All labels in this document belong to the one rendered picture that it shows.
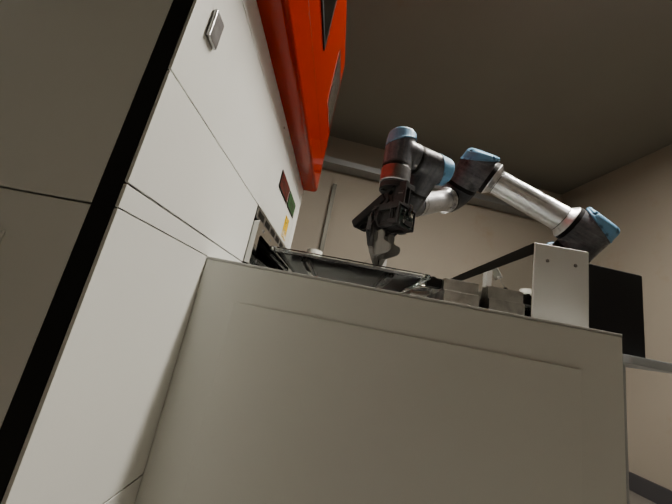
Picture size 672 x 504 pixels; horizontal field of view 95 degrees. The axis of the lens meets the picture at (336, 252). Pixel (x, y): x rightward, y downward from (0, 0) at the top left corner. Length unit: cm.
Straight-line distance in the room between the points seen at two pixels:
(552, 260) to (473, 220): 304
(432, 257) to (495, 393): 287
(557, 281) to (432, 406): 31
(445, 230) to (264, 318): 311
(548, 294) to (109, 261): 62
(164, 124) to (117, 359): 25
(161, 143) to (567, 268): 63
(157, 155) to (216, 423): 35
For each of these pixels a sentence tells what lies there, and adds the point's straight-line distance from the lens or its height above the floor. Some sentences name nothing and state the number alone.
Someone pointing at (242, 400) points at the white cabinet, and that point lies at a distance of 49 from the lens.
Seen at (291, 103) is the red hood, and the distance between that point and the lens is 79.
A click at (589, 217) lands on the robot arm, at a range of 125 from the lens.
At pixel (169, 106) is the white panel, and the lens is 40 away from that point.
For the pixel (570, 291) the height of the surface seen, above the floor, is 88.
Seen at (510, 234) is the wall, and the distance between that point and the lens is 388.
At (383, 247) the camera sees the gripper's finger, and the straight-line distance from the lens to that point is 71.
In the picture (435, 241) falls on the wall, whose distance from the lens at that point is 339.
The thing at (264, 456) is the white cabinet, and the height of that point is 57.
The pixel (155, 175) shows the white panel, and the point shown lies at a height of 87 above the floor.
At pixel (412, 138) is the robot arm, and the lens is 84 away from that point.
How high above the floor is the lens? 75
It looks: 13 degrees up
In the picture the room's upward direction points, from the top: 11 degrees clockwise
